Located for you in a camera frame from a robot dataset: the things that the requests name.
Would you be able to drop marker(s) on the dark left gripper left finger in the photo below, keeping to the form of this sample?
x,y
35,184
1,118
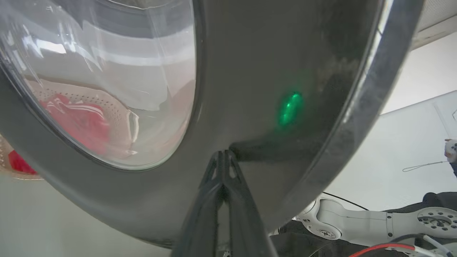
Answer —
x,y
203,221

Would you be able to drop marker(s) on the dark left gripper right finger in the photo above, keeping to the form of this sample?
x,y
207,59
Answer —
x,y
246,228

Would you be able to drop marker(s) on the red garment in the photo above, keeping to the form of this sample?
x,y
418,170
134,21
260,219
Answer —
x,y
82,125
21,162

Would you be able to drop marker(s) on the dark washing machine door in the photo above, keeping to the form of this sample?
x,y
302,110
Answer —
x,y
250,53

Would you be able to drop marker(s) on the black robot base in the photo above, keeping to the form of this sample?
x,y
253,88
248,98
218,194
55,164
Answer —
x,y
296,244

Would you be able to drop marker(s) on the cream perforated laundry basket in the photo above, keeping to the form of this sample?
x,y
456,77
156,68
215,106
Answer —
x,y
3,153

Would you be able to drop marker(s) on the white handheld controller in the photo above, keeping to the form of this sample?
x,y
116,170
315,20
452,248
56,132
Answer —
x,y
450,150

